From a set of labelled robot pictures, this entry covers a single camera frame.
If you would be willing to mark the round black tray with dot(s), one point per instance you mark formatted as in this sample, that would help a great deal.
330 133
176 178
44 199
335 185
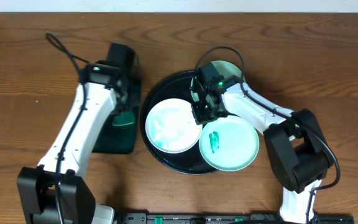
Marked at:
191 161

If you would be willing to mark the black rectangular water tray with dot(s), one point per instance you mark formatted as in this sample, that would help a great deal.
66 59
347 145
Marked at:
116 139

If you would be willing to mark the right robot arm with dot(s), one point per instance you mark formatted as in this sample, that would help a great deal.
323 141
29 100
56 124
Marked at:
233 115

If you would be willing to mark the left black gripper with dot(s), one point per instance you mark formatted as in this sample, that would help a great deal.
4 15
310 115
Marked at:
128 101

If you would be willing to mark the mint green plate with stain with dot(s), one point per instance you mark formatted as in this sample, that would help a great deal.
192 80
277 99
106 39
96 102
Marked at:
229 144

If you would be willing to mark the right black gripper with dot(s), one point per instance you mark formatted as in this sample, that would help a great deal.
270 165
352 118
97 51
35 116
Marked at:
200 117

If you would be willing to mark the mint green rear plate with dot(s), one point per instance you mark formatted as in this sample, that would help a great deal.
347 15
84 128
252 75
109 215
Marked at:
224 68

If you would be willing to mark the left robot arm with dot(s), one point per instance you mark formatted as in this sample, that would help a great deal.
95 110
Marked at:
102 119

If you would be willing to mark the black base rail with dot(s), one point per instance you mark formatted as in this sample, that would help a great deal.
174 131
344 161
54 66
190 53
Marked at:
269 217

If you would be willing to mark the white plate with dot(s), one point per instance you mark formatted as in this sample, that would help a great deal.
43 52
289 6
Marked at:
170 126

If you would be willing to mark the green yellow sponge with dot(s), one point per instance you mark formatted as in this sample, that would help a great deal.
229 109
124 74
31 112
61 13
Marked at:
124 118

